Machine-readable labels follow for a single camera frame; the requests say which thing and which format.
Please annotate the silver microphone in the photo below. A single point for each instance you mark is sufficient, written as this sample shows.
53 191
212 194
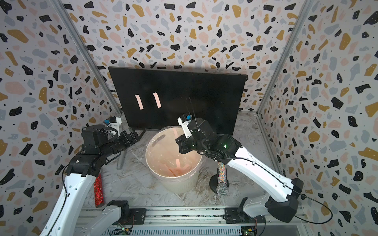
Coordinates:
121 160

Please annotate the right aluminium corner post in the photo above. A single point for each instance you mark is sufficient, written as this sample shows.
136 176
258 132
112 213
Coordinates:
286 51

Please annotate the pink notes in bin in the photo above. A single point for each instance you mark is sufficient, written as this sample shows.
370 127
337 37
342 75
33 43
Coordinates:
178 170

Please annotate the black monitor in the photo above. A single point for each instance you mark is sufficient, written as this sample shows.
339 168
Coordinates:
213 97

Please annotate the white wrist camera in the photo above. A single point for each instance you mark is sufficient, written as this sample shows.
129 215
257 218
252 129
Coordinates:
184 121
113 122

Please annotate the multicolour glitter microphone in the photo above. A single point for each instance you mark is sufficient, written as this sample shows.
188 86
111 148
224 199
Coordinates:
222 187

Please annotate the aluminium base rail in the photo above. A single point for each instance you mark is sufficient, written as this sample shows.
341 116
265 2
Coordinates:
190 221

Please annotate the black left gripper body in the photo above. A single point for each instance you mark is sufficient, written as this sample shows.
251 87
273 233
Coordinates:
120 143

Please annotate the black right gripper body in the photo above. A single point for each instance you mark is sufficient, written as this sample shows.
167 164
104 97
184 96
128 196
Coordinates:
191 144

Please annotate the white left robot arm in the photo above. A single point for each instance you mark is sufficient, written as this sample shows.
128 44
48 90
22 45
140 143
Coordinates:
102 143

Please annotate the aluminium corner post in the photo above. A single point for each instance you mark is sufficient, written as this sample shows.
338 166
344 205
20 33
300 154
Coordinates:
286 51
62 13

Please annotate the pink sticky note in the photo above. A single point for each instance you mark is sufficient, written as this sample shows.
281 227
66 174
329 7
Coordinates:
158 103
139 101

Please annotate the black microphone stand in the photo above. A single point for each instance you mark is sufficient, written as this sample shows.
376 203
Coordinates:
213 183

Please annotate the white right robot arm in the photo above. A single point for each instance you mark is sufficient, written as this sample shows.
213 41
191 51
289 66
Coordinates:
281 200

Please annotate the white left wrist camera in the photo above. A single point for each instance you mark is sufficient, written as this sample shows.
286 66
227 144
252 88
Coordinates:
113 122

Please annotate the white lined waste bin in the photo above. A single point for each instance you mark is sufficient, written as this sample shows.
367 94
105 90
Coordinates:
161 150

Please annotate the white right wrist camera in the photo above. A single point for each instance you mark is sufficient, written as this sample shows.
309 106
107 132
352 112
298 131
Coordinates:
184 121

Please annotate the red glitter microphone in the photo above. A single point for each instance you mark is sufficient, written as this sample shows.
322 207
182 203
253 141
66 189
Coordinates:
98 192

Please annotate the left aluminium corner post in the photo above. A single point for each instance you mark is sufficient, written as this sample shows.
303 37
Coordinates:
62 13

